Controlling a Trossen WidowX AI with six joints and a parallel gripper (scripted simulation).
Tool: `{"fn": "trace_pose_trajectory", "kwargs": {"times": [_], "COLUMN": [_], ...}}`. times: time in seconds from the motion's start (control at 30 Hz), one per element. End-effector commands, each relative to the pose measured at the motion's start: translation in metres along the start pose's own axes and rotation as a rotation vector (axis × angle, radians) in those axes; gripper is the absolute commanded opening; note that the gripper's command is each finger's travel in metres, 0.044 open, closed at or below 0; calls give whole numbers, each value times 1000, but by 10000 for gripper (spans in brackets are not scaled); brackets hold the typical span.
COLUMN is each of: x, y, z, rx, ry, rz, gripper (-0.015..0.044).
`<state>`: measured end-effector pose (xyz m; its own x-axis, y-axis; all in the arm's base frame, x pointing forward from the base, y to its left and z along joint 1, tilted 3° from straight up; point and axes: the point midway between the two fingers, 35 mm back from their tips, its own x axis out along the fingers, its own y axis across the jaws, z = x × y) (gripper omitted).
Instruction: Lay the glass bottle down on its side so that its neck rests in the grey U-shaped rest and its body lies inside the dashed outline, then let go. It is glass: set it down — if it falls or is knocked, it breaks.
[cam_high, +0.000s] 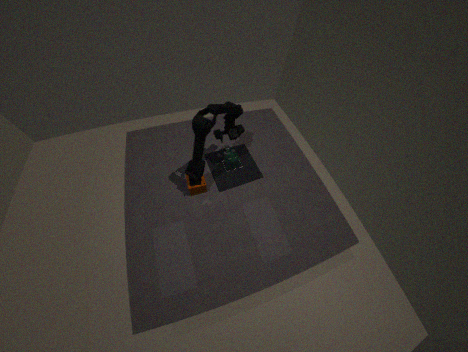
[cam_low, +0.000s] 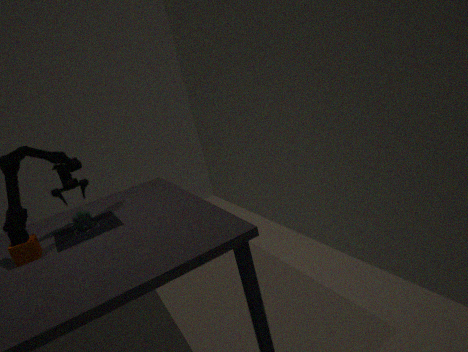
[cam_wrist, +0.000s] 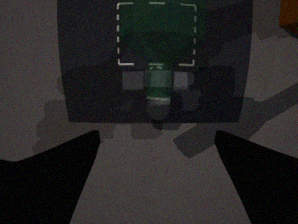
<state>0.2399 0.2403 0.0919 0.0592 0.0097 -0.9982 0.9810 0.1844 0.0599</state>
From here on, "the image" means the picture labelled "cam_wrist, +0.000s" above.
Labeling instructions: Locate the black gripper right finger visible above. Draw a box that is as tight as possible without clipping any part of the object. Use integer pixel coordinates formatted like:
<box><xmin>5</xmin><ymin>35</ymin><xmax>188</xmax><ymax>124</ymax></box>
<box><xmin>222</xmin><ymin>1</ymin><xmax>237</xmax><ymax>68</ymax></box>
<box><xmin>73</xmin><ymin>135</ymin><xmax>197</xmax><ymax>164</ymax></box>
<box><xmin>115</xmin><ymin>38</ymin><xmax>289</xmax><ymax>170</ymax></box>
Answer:
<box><xmin>214</xmin><ymin>131</ymin><xmax>298</xmax><ymax>224</ymax></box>

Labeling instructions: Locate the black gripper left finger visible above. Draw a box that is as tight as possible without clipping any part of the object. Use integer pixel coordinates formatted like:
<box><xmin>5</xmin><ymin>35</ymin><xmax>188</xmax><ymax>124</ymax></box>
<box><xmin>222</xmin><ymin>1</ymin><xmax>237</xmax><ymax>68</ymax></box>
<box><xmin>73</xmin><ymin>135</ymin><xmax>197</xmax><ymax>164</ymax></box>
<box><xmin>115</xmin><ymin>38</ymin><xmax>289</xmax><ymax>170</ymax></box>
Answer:
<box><xmin>0</xmin><ymin>129</ymin><xmax>100</xmax><ymax>224</ymax></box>

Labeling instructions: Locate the green glass bottle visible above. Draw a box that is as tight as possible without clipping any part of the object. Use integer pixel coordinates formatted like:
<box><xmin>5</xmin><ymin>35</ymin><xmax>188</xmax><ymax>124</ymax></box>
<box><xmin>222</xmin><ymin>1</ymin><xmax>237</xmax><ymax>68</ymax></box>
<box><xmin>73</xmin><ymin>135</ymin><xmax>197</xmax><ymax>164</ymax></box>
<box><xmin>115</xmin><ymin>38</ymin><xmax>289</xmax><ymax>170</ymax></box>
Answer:
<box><xmin>118</xmin><ymin>0</ymin><xmax>208</xmax><ymax>121</ymax></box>

